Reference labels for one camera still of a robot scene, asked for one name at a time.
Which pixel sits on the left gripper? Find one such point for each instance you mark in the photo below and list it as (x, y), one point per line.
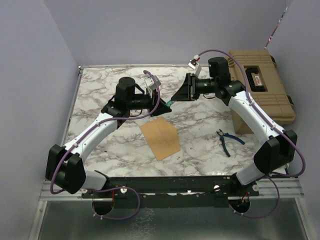
(153, 96)

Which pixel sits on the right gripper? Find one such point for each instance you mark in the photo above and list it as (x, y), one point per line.
(187, 91)

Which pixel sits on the white green glue stick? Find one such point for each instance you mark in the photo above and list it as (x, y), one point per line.
(169, 103)

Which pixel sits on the brown paper envelope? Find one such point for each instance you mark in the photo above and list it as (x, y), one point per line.
(162, 138)

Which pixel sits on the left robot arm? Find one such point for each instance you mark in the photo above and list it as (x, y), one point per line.
(65, 165)

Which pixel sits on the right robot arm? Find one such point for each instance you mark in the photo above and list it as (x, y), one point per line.
(277, 144)

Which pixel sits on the tan plastic tool case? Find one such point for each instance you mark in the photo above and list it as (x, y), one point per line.
(265, 84)

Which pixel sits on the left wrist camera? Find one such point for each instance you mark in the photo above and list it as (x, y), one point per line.
(152, 85)

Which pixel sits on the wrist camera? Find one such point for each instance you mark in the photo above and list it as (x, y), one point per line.
(193, 63)
(152, 85)

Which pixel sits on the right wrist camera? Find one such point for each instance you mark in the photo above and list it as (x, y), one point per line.
(193, 63)

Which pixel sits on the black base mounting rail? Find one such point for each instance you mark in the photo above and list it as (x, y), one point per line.
(168, 192)

